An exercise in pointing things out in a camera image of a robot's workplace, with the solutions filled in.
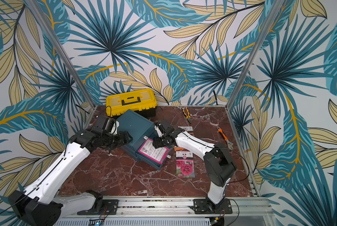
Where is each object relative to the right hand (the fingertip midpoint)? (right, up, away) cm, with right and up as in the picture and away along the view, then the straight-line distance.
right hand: (156, 142), depth 88 cm
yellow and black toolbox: (-11, +26, +12) cm, 31 cm away
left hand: (-14, +2, -14) cm, 20 cm away
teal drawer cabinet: (-7, +8, -9) cm, 14 cm away
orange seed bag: (+13, -5, +7) cm, 16 cm away
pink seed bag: (+1, -7, -4) cm, 8 cm away
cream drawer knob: (+7, -7, -6) cm, 12 cm away
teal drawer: (+1, -11, -11) cm, 16 cm away
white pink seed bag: (+18, -15, 0) cm, 23 cm away
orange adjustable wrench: (+48, +2, +13) cm, 50 cm away
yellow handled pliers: (+23, +16, +25) cm, 37 cm away
